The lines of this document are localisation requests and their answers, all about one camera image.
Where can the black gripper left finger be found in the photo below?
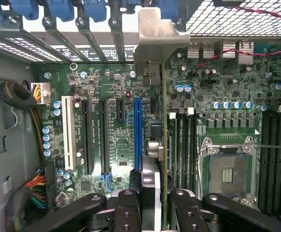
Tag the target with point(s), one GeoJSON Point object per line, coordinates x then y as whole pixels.
{"type": "Point", "coordinates": [128, 212]}

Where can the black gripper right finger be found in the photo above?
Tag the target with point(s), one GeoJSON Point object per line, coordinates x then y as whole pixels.
{"type": "Point", "coordinates": [186, 212]}

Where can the metal CPU socket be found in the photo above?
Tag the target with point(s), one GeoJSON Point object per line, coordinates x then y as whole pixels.
{"type": "Point", "coordinates": [227, 169]}

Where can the green motherboard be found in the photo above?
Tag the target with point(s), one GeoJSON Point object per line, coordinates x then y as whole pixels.
{"type": "Point", "coordinates": [121, 145]}

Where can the long black expansion slot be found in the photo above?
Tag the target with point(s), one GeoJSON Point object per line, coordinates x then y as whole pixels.
{"type": "Point", "coordinates": [104, 137]}
{"type": "Point", "coordinates": [88, 137]}

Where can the blue expansion slot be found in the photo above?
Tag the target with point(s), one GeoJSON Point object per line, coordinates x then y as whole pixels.
{"type": "Point", "coordinates": [138, 133]}

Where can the white expansion slot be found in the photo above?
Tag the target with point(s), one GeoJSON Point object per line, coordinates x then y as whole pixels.
{"type": "Point", "coordinates": [67, 133]}

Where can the short black expansion slot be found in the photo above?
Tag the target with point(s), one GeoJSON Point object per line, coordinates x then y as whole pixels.
{"type": "Point", "coordinates": [121, 110]}

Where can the socket locking lever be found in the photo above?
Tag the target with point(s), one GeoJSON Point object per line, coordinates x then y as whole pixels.
{"type": "Point", "coordinates": [275, 146]}

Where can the grey open PC case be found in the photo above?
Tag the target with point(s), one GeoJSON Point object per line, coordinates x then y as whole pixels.
{"type": "Point", "coordinates": [10, 135]}

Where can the white power connector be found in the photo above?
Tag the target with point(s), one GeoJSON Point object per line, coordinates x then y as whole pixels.
{"type": "Point", "coordinates": [44, 93]}

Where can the metal rear port block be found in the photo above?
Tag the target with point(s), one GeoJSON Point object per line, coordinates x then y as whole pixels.
{"type": "Point", "coordinates": [227, 52]}

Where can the blue slot clip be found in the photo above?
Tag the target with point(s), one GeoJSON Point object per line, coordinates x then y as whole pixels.
{"type": "Point", "coordinates": [94, 10]}
{"type": "Point", "coordinates": [30, 9]}
{"type": "Point", "coordinates": [60, 9]}

